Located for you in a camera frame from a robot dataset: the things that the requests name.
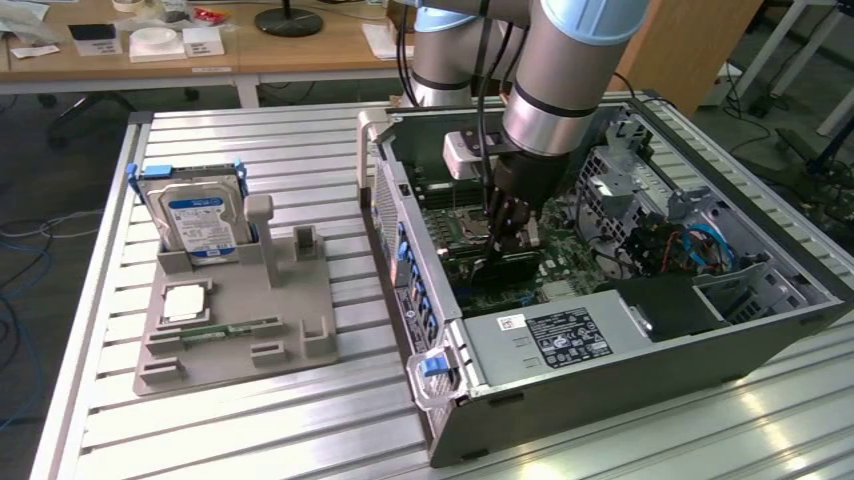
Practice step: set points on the wooden desk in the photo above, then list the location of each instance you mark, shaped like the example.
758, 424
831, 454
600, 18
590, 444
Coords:
167, 67

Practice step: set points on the green RAM stick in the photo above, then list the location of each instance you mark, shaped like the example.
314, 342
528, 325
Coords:
213, 334

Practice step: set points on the metal disk bay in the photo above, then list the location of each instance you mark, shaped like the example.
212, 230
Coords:
747, 292

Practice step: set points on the white paper stack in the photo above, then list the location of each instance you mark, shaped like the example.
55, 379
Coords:
383, 42

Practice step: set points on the white table frame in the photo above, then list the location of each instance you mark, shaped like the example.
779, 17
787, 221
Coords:
777, 45

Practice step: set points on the black and white box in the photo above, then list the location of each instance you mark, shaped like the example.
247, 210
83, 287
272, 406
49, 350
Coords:
96, 40

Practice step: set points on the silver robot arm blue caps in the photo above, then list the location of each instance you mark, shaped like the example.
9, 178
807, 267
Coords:
554, 65

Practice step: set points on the black graphics card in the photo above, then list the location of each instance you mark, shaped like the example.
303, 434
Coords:
510, 272

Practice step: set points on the white paper label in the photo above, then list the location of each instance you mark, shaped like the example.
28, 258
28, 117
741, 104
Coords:
35, 51

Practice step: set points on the blue case latch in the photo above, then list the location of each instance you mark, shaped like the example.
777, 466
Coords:
435, 365

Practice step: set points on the white box with round dish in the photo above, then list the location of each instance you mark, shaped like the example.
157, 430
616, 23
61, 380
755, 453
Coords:
156, 45

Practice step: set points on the black office chair base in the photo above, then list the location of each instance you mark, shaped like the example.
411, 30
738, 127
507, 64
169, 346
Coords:
93, 107

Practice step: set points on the red packet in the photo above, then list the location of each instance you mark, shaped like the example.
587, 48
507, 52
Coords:
208, 16

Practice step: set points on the silver CPU chip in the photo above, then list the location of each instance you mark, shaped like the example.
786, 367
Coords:
183, 303

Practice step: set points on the open black PC case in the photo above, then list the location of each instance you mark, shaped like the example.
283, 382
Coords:
667, 370

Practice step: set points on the hard disk with blue caddy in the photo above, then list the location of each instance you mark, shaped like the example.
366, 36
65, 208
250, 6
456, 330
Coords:
196, 220

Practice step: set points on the metal drive cage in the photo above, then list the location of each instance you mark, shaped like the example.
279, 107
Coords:
620, 190

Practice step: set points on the green motherboard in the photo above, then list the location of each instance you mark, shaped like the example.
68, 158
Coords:
567, 270

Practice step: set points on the wooden cabinet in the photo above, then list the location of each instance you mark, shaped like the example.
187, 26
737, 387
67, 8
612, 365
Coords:
687, 50

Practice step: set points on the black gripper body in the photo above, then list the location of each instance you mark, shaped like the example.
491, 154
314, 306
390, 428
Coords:
530, 175

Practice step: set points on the black round lamp base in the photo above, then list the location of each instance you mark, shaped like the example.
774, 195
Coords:
288, 21

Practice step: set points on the white tape roll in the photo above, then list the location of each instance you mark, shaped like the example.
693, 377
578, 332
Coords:
133, 4

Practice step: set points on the grey power supply unit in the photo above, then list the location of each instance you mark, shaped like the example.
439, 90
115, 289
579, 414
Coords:
547, 340

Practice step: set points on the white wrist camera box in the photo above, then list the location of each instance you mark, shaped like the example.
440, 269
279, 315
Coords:
460, 155

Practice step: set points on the grey parts rack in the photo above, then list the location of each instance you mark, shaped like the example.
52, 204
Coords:
247, 320

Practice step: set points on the CPU socket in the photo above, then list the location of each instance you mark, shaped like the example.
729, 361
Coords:
470, 227

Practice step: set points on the plain white box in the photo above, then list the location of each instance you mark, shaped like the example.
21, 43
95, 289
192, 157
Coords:
203, 42

